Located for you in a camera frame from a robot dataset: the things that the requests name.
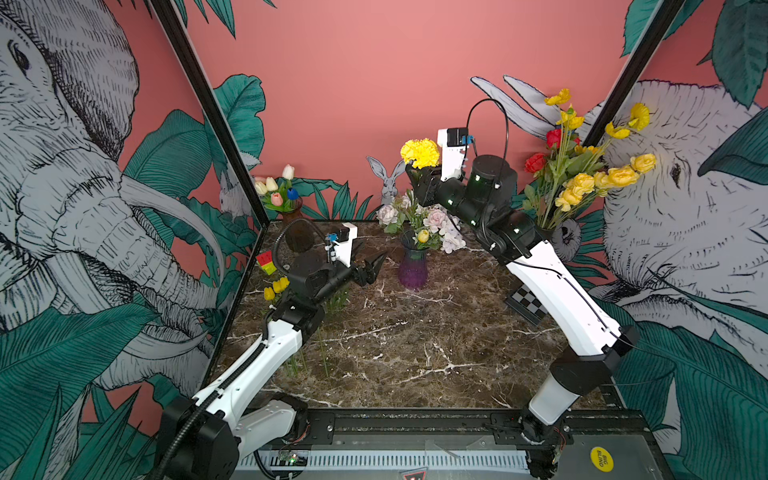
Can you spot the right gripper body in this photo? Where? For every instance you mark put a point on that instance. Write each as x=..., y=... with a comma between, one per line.
x=434, y=194

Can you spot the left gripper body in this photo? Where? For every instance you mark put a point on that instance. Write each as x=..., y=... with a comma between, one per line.
x=354, y=274

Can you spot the yellow carnation stem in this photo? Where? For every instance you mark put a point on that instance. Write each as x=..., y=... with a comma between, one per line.
x=337, y=302

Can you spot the purple glass vase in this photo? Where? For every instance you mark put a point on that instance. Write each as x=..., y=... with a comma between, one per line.
x=413, y=269

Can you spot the brown ribbed glass vase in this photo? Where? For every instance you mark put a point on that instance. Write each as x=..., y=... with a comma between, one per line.
x=299, y=235

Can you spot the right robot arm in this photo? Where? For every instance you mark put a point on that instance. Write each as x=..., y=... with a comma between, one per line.
x=596, y=342

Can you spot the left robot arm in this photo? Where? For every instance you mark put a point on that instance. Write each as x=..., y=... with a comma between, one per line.
x=204, y=436

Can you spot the white purple hydrangea bunch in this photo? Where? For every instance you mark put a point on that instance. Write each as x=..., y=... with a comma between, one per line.
x=419, y=227

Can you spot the red yellow cube block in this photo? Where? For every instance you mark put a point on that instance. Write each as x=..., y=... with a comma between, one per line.
x=266, y=263

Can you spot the white tulip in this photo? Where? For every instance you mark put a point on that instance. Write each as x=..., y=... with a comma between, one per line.
x=288, y=172

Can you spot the yellow flower bouquet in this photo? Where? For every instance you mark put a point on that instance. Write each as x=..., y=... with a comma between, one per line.
x=570, y=175

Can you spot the checkerboard calibration plate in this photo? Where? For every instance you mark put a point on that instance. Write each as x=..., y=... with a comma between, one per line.
x=526, y=304

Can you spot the yellow round sticker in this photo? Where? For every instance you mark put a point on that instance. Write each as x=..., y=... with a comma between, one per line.
x=602, y=459

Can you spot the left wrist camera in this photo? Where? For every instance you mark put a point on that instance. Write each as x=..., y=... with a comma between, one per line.
x=339, y=244

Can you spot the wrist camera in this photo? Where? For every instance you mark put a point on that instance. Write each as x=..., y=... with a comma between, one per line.
x=339, y=244
x=453, y=143

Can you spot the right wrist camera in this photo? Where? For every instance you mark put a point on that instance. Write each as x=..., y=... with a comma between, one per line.
x=453, y=143

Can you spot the white ribbed cable duct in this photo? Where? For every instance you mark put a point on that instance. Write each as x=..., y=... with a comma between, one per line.
x=355, y=460

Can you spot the black right frame post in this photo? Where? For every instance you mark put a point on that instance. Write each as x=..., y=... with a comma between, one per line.
x=662, y=17

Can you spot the black frame post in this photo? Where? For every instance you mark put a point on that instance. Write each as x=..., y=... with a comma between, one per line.
x=170, y=20
x=662, y=17

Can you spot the black left frame post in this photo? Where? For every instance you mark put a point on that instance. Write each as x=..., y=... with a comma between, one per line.
x=170, y=20

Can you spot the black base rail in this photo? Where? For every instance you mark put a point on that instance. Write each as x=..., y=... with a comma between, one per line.
x=328, y=426

